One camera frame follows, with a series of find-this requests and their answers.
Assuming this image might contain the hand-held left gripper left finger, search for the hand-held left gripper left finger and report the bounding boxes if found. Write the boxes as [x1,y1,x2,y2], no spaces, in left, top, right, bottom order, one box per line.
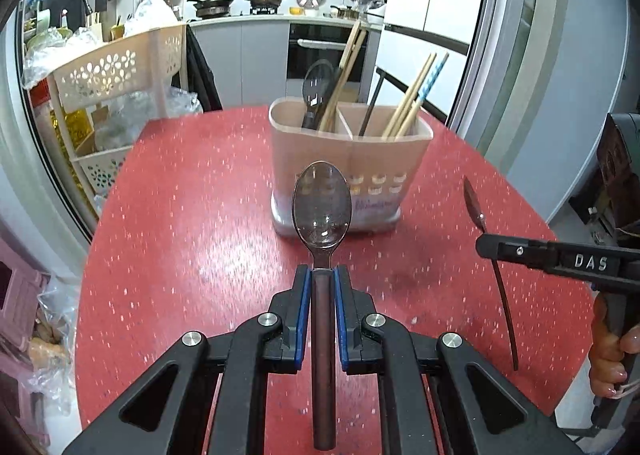
[62,265,313,455]

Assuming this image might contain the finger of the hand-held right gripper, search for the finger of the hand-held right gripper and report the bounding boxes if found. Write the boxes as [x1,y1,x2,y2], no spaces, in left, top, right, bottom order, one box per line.
[475,232,558,272]

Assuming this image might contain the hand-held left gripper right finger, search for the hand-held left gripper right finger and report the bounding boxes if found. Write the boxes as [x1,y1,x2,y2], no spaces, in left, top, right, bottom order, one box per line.
[333,265,586,455]

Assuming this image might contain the dark handled metal spoon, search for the dark handled metal spoon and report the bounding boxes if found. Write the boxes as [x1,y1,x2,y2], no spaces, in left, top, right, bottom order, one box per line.
[301,60,337,131]
[291,161,352,452]
[462,176,521,372]

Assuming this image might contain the beige plastic utensil holder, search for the beige plastic utensil holder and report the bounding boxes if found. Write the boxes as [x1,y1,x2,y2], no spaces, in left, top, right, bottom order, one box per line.
[268,96,434,238]

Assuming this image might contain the blue patterned wooden chopstick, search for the blue patterned wooden chopstick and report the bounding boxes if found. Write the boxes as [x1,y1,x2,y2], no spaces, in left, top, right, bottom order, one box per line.
[395,52,450,140]

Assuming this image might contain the person's right hand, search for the person's right hand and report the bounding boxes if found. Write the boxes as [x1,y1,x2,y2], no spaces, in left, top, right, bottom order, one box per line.
[589,295,640,396]

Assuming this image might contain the crumpled clear plastic bag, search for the crumpled clear plastic bag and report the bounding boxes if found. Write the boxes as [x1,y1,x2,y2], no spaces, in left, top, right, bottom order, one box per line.
[27,275,81,416]

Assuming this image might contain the black built-in oven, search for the black built-in oven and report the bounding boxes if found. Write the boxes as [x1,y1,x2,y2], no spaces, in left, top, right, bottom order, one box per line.
[287,22,371,96]

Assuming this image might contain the pink plastic stool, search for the pink plastic stool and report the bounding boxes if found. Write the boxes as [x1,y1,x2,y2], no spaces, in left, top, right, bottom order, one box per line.
[0,240,53,351]

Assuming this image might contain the yellow oil bottle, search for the yellow oil bottle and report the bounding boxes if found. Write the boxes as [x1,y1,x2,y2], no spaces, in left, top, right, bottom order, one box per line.
[62,108,96,156]

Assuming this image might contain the beige plastic shelf rack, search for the beige plastic shelf rack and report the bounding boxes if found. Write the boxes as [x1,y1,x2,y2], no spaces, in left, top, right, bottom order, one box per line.
[47,25,186,201]

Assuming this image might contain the black wok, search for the black wok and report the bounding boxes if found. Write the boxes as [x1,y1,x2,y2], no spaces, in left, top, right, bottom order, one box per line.
[187,0,235,18]
[245,0,288,15]

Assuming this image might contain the grey sliding door frame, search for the grey sliding door frame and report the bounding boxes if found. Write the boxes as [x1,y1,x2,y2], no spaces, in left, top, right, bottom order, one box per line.
[445,0,571,171]

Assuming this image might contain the dark slim utensil handle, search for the dark slim utensil handle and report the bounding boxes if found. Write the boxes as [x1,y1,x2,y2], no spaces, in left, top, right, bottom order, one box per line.
[357,78,383,137]

